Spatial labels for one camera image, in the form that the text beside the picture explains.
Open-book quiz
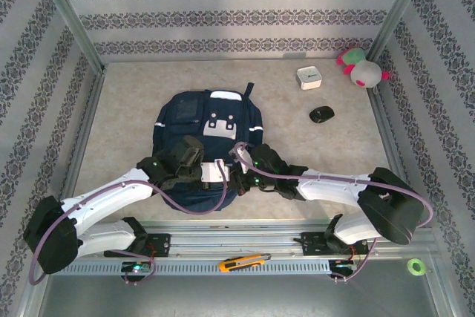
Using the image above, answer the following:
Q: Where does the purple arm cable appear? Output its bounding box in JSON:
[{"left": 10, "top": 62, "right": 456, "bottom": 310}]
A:
[
  {"left": 28, "top": 159, "right": 229, "bottom": 287},
  {"left": 232, "top": 141, "right": 434, "bottom": 229}
]

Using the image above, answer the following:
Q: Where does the short purple base cable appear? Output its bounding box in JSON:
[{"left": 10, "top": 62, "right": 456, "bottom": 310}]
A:
[
  {"left": 330, "top": 238, "right": 379, "bottom": 284},
  {"left": 107, "top": 244, "right": 159, "bottom": 287}
]

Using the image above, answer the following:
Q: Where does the white cube alarm clock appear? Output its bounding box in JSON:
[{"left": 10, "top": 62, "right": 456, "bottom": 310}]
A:
[{"left": 295, "top": 65, "right": 322, "bottom": 91}]

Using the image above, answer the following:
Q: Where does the green tape roll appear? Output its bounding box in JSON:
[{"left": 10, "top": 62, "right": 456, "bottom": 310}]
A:
[{"left": 407, "top": 258, "right": 427, "bottom": 274}]

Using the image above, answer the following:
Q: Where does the grey metal frame post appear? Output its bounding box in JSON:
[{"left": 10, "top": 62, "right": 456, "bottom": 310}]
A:
[
  {"left": 31, "top": 0, "right": 107, "bottom": 73},
  {"left": 367, "top": 0, "right": 433, "bottom": 62}
]

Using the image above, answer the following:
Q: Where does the green-lit controller board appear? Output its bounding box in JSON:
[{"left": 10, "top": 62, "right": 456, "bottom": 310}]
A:
[
  {"left": 329, "top": 259, "right": 359, "bottom": 272},
  {"left": 121, "top": 261, "right": 151, "bottom": 273}
]

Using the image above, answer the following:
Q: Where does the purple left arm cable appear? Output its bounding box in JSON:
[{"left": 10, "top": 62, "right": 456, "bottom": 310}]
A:
[{"left": 28, "top": 159, "right": 229, "bottom": 287}]

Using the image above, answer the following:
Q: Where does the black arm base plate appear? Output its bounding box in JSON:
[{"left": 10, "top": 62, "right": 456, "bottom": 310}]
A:
[
  {"left": 300, "top": 231, "right": 370, "bottom": 258},
  {"left": 103, "top": 233, "right": 171, "bottom": 258}
]

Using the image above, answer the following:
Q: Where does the perforated metal cable tray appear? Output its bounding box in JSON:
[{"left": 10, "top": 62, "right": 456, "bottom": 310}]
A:
[{"left": 50, "top": 259, "right": 357, "bottom": 277}]

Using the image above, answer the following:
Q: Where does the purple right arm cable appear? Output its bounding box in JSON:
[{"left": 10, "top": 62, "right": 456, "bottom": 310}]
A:
[{"left": 232, "top": 141, "right": 434, "bottom": 229}]

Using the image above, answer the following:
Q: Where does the white pink green plush toy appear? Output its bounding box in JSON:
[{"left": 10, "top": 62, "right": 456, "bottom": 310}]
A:
[{"left": 336, "top": 47, "right": 391, "bottom": 90}]

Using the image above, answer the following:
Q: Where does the yellow utility knife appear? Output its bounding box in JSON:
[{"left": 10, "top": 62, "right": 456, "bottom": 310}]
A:
[{"left": 217, "top": 252, "right": 272, "bottom": 272}]

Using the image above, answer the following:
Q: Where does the navy blue student backpack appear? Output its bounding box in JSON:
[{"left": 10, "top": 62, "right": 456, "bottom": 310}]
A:
[{"left": 151, "top": 82, "right": 265, "bottom": 211}]

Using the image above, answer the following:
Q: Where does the black computer mouse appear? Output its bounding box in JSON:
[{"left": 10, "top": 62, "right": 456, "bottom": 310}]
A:
[{"left": 309, "top": 106, "right": 335, "bottom": 124}]

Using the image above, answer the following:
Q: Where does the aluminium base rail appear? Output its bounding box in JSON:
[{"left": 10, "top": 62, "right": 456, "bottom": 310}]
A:
[{"left": 35, "top": 220, "right": 439, "bottom": 258}]

